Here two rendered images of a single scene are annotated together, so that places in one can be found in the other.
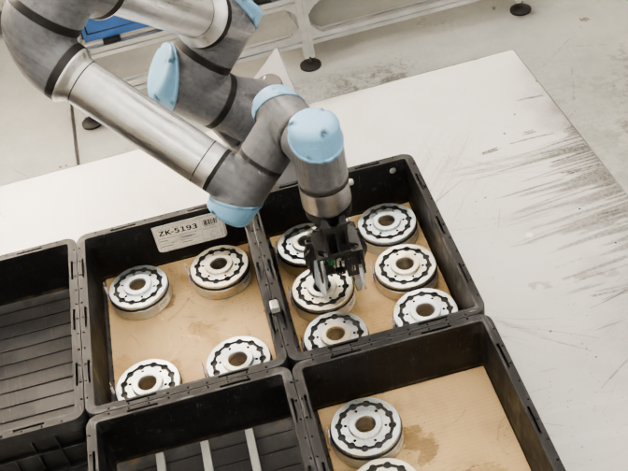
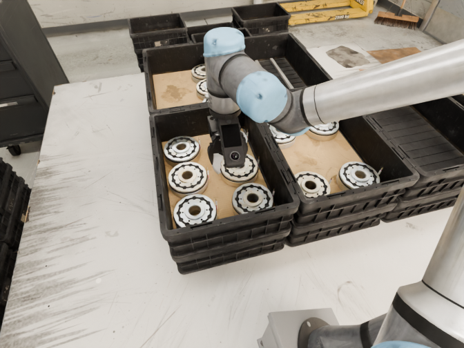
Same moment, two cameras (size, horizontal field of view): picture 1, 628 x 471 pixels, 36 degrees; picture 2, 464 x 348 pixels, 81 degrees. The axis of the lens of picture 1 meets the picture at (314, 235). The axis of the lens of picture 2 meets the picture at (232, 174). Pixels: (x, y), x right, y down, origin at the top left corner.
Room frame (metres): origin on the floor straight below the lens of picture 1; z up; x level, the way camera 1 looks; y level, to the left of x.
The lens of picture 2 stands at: (1.61, -0.10, 1.42)
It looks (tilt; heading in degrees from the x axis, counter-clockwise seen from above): 50 degrees down; 170
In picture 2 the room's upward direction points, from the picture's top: straight up
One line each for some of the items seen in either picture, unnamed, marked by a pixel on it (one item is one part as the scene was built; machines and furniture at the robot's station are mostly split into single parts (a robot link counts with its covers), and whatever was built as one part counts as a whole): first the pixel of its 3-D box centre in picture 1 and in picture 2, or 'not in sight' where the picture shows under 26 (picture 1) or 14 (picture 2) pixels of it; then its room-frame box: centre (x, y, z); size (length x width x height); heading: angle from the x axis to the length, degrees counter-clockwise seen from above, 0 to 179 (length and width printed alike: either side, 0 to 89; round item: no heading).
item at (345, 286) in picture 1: (322, 288); (239, 166); (1.13, 0.00, 0.86); 0.10 x 0.10 x 0.01
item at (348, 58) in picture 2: not in sight; (346, 55); (0.33, 0.74, 0.71); 0.22 x 0.19 x 0.01; 7
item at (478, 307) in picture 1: (356, 251); (214, 156); (1.13, -0.06, 0.92); 0.40 x 0.30 x 0.02; 5
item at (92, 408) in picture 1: (175, 299); (323, 136); (1.11, 0.24, 0.92); 0.40 x 0.30 x 0.02; 5
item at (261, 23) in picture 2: not in sight; (258, 40); (-0.65, 0.52, 0.37); 0.40 x 0.30 x 0.45; 97
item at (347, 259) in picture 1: (334, 235); (224, 124); (1.10, -0.03, 0.99); 0.09 x 0.08 x 0.12; 4
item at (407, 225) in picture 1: (387, 223); (195, 211); (1.25, -0.13, 0.86); 0.10 x 0.10 x 0.01
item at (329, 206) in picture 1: (327, 192); (224, 97); (1.11, -0.03, 1.07); 0.08 x 0.08 x 0.05
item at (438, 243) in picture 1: (360, 274); (215, 169); (1.13, -0.06, 0.87); 0.40 x 0.30 x 0.11; 5
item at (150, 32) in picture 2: not in sight; (162, 53); (-0.56, -0.28, 0.37); 0.40 x 0.30 x 0.45; 97
